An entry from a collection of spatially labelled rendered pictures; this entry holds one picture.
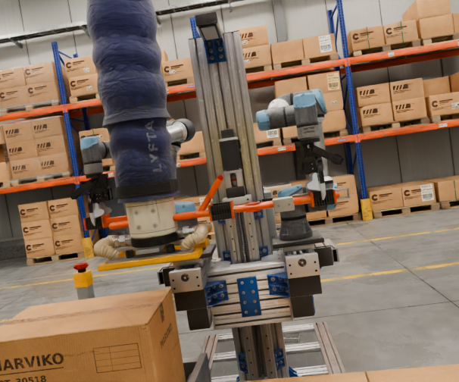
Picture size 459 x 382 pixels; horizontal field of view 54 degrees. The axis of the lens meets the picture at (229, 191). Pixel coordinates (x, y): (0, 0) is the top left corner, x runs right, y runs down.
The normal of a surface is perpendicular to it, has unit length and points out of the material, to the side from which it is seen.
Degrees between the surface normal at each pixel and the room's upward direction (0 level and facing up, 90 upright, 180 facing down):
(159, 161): 74
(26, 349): 90
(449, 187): 89
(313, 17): 90
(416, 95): 93
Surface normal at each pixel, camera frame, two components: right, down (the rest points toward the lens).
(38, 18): -0.07, 0.07
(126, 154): -0.32, -0.18
